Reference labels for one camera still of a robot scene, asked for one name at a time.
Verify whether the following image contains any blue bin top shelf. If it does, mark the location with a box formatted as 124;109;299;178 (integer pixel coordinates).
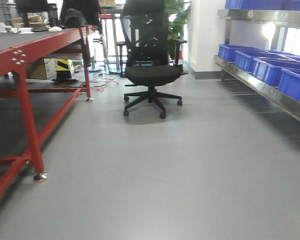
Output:
225;0;300;11

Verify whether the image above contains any orange cable on floor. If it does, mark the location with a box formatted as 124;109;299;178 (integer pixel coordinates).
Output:
79;76;121;93

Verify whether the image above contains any blue bin far on shelf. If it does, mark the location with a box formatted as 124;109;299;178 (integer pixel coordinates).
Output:
217;44;261;63

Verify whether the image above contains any black bag on table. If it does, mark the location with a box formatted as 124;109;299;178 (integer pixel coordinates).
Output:
63;8;87;28

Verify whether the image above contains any white computer mouse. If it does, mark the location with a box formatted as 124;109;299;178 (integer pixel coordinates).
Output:
48;26;63;32

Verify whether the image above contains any red metal workbench frame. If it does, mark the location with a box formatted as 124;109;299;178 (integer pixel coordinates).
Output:
0;24;97;199

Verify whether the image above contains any stainless steel shelf rack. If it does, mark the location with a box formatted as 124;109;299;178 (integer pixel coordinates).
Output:
213;8;300;126

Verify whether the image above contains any blue bin on shelf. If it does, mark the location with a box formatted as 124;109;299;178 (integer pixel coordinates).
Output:
234;50;296;73
251;58;300;88
278;68;300;103
217;44;261;63

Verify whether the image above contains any black office chair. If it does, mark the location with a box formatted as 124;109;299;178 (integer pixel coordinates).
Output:
120;0;183;119

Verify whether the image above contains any cardboard box under table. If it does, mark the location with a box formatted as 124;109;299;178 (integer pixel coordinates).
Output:
26;58;58;80

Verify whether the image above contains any yellow black hazard cone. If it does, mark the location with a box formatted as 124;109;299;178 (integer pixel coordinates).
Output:
52;58;78;83

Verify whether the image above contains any green potted plant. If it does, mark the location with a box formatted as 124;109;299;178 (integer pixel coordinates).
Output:
139;0;192;61

